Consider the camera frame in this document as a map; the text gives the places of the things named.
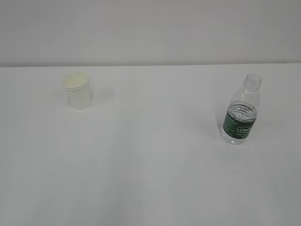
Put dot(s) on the white paper cup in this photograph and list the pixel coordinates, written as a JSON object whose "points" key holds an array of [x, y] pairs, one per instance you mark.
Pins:
{"points": [[79, 94]]}

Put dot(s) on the clear water bottle green label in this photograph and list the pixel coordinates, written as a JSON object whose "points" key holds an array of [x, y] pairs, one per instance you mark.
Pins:
{"points": [[242, 111]]}

